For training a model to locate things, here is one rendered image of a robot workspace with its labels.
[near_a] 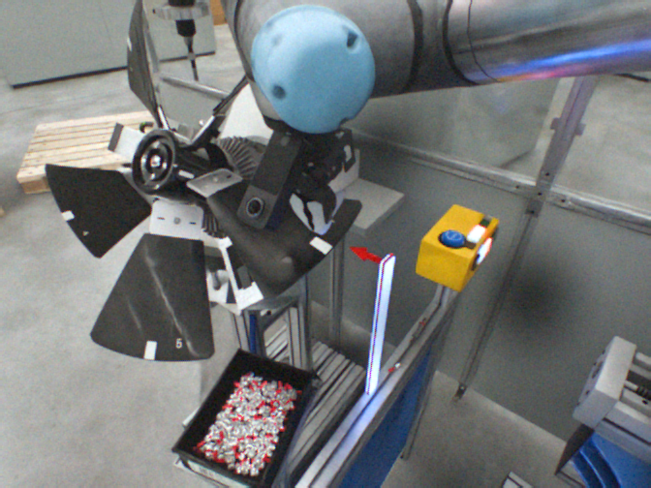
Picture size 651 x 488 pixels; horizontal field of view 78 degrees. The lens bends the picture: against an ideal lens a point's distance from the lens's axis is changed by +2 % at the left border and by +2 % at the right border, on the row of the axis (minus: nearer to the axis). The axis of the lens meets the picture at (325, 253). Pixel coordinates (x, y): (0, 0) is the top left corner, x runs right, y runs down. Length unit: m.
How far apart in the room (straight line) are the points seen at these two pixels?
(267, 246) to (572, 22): 0.47
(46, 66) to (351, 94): 5.93
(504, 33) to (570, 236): 1.03
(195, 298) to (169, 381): 1.18
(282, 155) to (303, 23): 0.21
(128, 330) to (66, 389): 1.32
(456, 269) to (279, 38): 0.61
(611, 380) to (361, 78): 0.64
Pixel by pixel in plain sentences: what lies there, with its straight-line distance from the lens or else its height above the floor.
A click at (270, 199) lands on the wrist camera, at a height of 1.31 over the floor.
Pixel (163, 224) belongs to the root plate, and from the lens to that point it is 0.81.
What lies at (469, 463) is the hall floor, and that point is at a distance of 1.76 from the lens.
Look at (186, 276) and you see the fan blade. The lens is 0.80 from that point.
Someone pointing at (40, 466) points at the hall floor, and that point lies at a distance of 1.98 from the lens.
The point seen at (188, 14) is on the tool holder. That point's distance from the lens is 0.63.
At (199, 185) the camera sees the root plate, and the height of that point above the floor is 1.19.
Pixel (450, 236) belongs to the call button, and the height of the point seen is 1.08.
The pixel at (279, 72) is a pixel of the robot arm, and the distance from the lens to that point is 0.27.
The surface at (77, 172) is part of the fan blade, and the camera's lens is 0.98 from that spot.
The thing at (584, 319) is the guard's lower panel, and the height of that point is 0.63.
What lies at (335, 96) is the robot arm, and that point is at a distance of 0.29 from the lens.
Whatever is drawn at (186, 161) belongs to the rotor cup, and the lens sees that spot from 0.75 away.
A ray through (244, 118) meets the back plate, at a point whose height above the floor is 1.17.
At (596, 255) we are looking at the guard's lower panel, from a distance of 1.30.
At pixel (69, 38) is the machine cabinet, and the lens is 6.15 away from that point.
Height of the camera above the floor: 1.55
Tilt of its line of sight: 40 degrees down
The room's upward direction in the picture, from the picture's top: straight up
